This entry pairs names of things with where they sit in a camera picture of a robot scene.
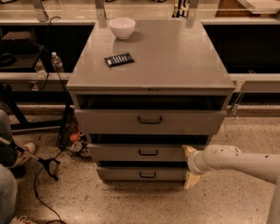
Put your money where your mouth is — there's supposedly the grey top drawer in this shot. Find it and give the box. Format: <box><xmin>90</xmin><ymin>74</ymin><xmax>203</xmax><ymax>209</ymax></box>
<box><xmin>74</xmin><ymin>109</ymin><xmax>226</xmax><ymax>135</ymax></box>

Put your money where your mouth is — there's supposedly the basket of small items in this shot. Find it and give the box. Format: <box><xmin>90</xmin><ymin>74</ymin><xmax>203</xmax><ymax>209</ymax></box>
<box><xmin>57</xmin><ymin>116</ymin><xmax>90</xmax><ymax>158</ymax></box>

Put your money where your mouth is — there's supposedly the grey drawer cabinet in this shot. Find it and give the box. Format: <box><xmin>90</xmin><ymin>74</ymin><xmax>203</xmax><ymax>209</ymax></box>
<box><xmin>67</xmin><ymin>20</ymin><xmax>235</xmax><ymax>169</ymax></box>

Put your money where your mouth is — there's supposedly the grey bottom drawer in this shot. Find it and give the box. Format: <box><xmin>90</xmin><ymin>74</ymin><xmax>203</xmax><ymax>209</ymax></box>
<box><xmin>96</xmin><ymin>167</ymin><xmax>187</xmax><ymax>182</ymax></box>

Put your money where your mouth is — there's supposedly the black grabber tool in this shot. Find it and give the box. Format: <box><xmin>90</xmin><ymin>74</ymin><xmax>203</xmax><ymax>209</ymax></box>
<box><xmin>0</xmin><ymin>137</ymin><xmax>60</xmax><ymax>180</ymax></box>

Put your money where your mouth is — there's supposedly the clear water bottle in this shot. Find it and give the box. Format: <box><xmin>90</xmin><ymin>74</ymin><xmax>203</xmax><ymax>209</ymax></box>
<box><xmin>52</xmin><ymin>52</ymin><xmax>65</xmax><ymax>74</ymax></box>

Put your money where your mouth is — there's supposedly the black snack packet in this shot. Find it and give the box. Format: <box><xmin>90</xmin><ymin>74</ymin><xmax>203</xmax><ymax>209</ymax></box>
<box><xmin>104</xmin><ymin>52</ymin><xmax>134</xmax><ymax>67</ymax></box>

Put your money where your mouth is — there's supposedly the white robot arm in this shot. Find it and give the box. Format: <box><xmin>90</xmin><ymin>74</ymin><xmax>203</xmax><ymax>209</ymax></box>
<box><xmin>182</xmin><ymin>144</ymin><xmax>280</xmax><ymax>224</ymax></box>

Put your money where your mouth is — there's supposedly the person leg in jeans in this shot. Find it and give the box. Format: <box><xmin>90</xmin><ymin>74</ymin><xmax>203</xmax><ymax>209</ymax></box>
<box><xmin>0</xmin><ymin>109</ymin><xmax>18</xmax><ymax>168</ymax></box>

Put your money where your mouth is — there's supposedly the grey drawer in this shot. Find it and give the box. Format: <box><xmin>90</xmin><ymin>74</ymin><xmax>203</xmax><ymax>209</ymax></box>
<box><xmin>96</xmin><ymin>167</ymin><xmax>187</xmax><ymax>182</ymax></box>
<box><xmin>74</xmin><ymin>109</ymin><xmax>226</xmax><ymax>135</ymax></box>
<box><xmin>87</xmin><ymin>143</ymin><xmax>211</xmax><ymax>163</ymax></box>

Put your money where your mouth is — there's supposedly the white bowl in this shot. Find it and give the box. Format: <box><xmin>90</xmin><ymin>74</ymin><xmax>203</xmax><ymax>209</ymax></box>
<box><xmin>108</xmin><ymin>17</ymin><xmax>136</xmax><ymax>39</ymax></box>

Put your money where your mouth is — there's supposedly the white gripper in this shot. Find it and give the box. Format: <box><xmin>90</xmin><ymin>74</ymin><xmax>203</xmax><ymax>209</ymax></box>
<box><xmin>182</xmin><ymin>145</ymin><xmax>203</xmax><ymax>190</ymax></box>

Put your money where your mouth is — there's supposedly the black side table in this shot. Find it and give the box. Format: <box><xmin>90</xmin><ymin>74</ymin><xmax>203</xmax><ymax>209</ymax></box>
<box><xmin>0</xmin><ymin>29</ymin><xmax>74</xmax><ymax>132</ymax></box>

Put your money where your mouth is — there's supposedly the white orange sneaker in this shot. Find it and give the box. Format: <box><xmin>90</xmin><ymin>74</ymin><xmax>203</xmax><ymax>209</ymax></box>
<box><xmin>10</xmin><ymin>142</ymin><xmax>36</xmax><ymax>169</ymax></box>

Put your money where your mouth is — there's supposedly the black floor cable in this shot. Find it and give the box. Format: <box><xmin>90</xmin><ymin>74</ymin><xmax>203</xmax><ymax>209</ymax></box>
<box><xmin>32</xmin><ymin>148</ymin><xmax>67</xmax><ymax>224</ymax></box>

